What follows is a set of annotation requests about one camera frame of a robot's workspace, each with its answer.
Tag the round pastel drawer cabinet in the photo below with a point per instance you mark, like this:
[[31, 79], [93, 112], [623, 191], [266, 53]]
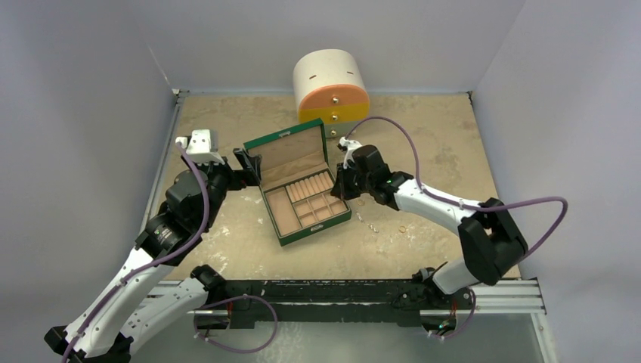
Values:
[[327, 85]]

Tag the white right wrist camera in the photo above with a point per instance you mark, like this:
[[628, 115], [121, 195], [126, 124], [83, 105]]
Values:
[[348, 147]]

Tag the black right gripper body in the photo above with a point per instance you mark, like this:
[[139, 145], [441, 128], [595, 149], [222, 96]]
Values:
[[345, 178]]

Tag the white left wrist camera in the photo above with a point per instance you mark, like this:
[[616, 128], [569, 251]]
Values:
[[202, 147]]

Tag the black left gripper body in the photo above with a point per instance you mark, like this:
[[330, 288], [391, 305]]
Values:
[[224, 178]]

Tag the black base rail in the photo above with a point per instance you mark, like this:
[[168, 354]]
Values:
[[404, 302]]

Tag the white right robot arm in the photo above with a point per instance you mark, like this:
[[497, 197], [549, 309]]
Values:
[[490, 240]]

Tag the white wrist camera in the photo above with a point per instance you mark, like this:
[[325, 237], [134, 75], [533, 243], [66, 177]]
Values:
[[348, 147], [202, 147]]

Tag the green jewelry box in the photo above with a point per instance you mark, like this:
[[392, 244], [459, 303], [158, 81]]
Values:
[[291, 153]]

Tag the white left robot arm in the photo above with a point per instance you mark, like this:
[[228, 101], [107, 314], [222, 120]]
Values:
[[110, 328]]

